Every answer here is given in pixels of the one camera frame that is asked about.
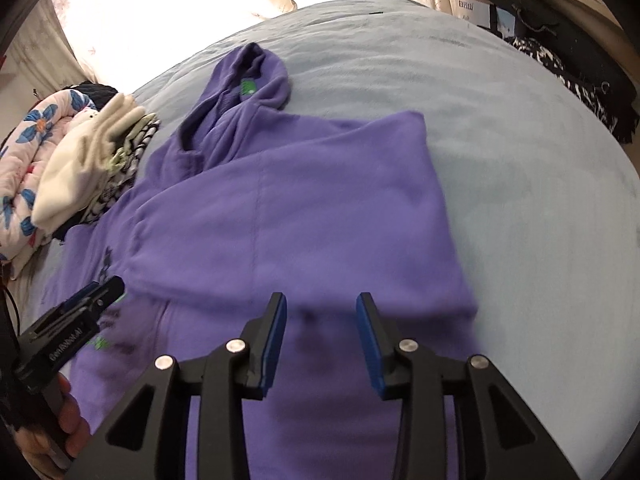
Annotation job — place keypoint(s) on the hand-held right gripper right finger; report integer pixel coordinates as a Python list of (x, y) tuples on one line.
[(372, 345)]

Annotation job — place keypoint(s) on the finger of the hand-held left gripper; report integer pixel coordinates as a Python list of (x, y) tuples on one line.
[(111, 289), (82, 296)]

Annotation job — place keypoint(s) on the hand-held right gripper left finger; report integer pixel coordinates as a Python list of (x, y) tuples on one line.
[(272, 345)]

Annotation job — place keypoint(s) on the purple hoodie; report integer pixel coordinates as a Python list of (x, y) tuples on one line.
[(300, 200)]

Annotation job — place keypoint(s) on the person's left hand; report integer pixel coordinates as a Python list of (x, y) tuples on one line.
[(72, 420)]

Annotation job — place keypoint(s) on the cream folded garment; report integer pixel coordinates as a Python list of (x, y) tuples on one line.
[(70, 175)]

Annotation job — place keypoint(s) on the pale green garment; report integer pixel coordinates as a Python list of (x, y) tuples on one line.
[(116, 160)]

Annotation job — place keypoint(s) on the black white striped garment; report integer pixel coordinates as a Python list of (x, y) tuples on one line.
[(142, 132)]

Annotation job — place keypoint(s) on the pink floral quilt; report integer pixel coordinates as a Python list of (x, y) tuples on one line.
[(30, 130)]

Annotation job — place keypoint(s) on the dark knit garment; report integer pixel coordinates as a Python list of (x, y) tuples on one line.
[(102, 92)]

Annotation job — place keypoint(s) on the light blue bed sheet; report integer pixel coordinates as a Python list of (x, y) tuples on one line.
[(525, 210)]

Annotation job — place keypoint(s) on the black white patterned cloth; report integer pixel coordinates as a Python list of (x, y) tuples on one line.
[(585, 90)]

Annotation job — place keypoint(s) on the white box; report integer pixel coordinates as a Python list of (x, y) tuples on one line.
[(472, 10)]

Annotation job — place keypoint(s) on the wooden shelf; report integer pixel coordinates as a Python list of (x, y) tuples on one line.
[(600, 0)]

